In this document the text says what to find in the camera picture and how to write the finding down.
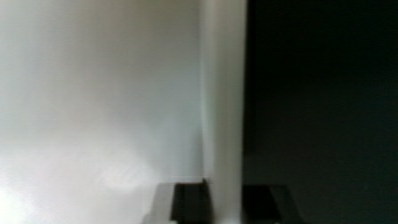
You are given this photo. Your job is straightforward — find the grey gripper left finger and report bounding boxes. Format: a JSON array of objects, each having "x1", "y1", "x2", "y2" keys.
[{"x1": 140, "y1": 179, "x2": 211, "y2": 224}]

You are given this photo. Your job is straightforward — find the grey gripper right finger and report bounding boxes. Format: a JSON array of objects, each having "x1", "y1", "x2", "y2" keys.
[{"x1": 241, "y1": 185, "x2": 305, "y2": 224}]

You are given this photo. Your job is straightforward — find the white square tabletop part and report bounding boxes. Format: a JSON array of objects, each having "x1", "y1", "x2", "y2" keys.
[{"x1": 0, "y1": 0, "x2": 247, "y2": 224}]

